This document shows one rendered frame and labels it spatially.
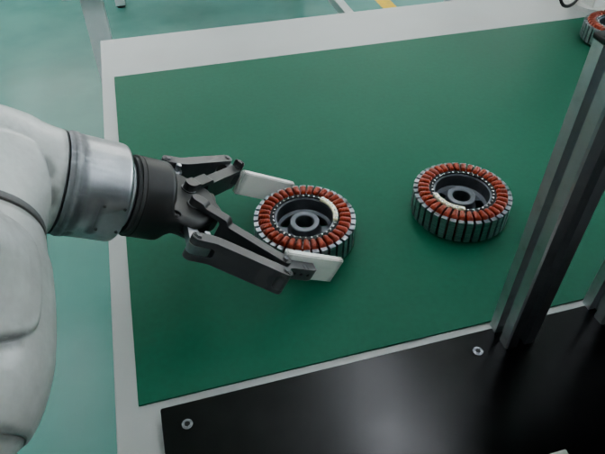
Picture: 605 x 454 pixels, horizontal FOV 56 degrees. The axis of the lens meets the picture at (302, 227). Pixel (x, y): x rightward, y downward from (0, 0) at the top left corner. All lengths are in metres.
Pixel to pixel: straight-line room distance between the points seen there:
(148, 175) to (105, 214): 0.05
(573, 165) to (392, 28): 0.76
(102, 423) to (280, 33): 0.93
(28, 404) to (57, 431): 1.10
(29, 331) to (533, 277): 0.36
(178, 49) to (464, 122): 0.51
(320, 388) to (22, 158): 0.30
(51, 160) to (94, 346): 1.11
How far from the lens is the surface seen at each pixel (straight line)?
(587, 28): 1.17
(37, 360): 0.36
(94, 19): 1.54
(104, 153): 0.50
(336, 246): 0.60
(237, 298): 0.59
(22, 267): 0.37
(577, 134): 0.43
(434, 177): 0.69
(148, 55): 1.06
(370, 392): 0.50
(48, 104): 2.57
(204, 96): 0.91
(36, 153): 0.47
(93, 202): 0.49
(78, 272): 1.75
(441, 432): 0.49
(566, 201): 0.43
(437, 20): 1.19
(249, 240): 0.53
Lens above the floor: 1.20
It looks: 43 degrees down
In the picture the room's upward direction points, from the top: straight up
